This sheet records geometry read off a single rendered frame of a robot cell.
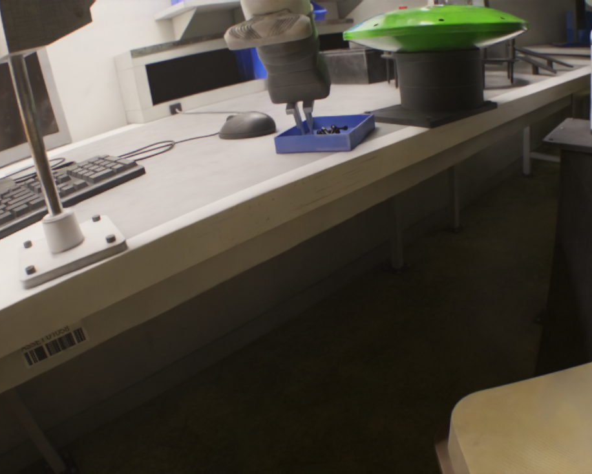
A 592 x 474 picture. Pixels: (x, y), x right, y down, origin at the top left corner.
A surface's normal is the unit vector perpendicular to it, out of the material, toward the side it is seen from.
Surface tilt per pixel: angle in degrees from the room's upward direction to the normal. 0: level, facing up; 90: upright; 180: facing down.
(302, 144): 90
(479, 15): 24
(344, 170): 90
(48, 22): 90
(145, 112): 90
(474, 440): 0
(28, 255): 0
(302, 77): 114
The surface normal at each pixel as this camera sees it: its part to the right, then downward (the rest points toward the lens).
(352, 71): -0.74, 0.42
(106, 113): 0.65, 0.22
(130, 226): -0.14, -0.90
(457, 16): -0.15, -0.66
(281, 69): -0.09, 0.88
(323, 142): -0.39, 0.43
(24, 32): 0.85, 0.10
